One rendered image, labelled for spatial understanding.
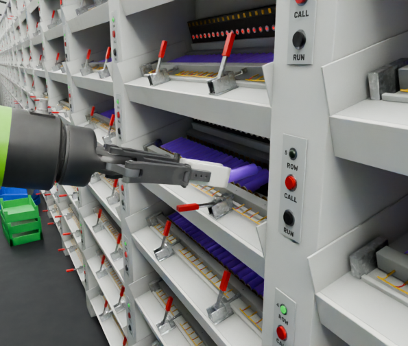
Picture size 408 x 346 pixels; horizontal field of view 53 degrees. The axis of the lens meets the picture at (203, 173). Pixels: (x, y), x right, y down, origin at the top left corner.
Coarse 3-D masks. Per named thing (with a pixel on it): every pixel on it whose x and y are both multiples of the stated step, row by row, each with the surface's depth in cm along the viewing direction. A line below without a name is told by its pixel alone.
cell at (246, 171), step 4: (252, 164) 63; (236, 168) 62; (240, 168) 62; (244, 168) 62; (248, 168) 62; (252, 168) 62; (256, 168) 63; (232, 172) 61; (236, 172) 61; (240, 172) 62; (244, 172) 62; (248, 172) 62; (252, 172) 63; (256, 172) 63; (232, 176) 61; (236, 176) 61; (240, 176) 62; (244, 176) 62; (248, 176) 63; (228, 180) 61; (232, 180) 61; (236, 180) 62
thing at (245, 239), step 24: (144, 144) 107; (264, 144) 80; (168, 192) 83; (192, 192) 79; (192, 216) 75; (240, 216) 66; (216, 240) 69; (240, 240) 60; (264, 240) 54; (264, 264) 55
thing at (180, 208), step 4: (216, 200) 67; (188, 204) 66; (192, 204) 66; (196, 204) 66; (200, 204) 67; (204, 204) 67; (208, 204) 67; (212, 204) 67; (176, 208) 65; (180, 208) 64; (184, 208) 65; (188, 208) 65; (192, 208) 65; (196, 208) 66
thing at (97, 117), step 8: (104, 104) 169; (112, 104) 171; (80, 112) 166; (88, 112) 167; (96, 112) 167; (104, 112) 165; (112, 112) 161; (80, 120) 166; (88, 120) 165; (96, 120) 159; (104, 120) 149; (112, 120) 127; (96, 128) 151; (104, 128) 148; (112, 128) 139; (96, 136) 141; (104, 136) 128; (112, 136) 128
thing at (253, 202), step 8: (160, 152) 98; (168, 152) 97; (192, 184) 80; (232, 184) 72; (216, 192) 74; (224, 192) 72; (232, 192) 69; (240, 192) 68; (248, 192) 67; (240, 200) 68; (248, 200) 65; (256, 200) 64; (264, 200) 64; (232, 208) 67; (248, 208) 66; (256, 208) 63; (264, 208) 61; (264, 216) 62
